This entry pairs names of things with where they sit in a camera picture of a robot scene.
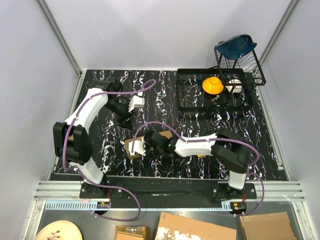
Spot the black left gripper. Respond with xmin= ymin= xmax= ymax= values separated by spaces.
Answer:
xmin=104 ymin=97 xmax=137 ymax=132

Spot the brown cardboard express box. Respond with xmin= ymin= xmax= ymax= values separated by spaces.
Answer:
xmin=124 ymin=130 xmax=173 ymax=159

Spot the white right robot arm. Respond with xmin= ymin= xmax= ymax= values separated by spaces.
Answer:
xmin=143 ymin=128 xmax=253 ymax=199

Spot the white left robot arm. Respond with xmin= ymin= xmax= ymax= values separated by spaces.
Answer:
xmin=53 ymin=77 xmax=133 ymax=198

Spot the small cardboard box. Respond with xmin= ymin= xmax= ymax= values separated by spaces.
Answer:
xmin=114 ymin=225 xmax=150 ymax=240

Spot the cardboard box at corner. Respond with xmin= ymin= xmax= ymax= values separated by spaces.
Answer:
xmin=238 ymin=212 xmax=297 ymax=240

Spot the yellow plastic cup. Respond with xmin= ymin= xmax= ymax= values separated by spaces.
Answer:
xmin=202 ymin=76 xmax=224 ymax=95

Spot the flat cardboard sheet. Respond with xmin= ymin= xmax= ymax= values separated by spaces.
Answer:
xmin=154 ymin=212 xmax=237 ymax=240

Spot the black drain tray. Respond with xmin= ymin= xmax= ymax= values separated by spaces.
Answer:
xmin=176 ymin=67 xmax=254 ymax=114

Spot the white small cup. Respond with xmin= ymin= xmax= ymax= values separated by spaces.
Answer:
xmin=225 ymin=78 xmax=243 ymax=94

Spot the blue bowl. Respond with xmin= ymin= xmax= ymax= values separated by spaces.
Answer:
xmin=217 ymin=34 xmax=258 ymax=60

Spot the patterned ceramic plate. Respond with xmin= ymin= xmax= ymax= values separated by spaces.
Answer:
xmin=35 ymin=220 xmax=83 ymax=240

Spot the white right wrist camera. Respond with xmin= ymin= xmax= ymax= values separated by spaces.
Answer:
xmin=128 ymin=140 xmax=146 ymax=157

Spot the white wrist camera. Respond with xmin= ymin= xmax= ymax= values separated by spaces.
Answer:
xmin=128 ymin=95 xmax=145 ymax=112
xmin=128 ymin=140 xmax=146 ymax=157

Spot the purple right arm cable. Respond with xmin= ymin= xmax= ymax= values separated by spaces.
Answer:
xmin=131 ymin=121 xmax=266 ymax=215

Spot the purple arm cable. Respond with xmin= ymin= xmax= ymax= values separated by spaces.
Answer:
xmin=131 ymin=121 xmax=266 ymax=215
xmin=61 ymin=79 xmax=158 ymax=223

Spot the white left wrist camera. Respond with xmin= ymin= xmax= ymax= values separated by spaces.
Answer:
xmin=128 ymin=95 xmax=145 ymax=112

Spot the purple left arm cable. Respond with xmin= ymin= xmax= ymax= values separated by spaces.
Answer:
xmin=61 ymin=79 xmax=158 ymax=223

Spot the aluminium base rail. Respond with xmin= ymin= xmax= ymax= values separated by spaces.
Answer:
xmin=34 ymin=177 xmax=257 ymax=211

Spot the black wire dish rack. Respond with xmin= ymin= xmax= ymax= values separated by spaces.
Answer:
xmin=214 ymin=46 xmax=267 ymax=88

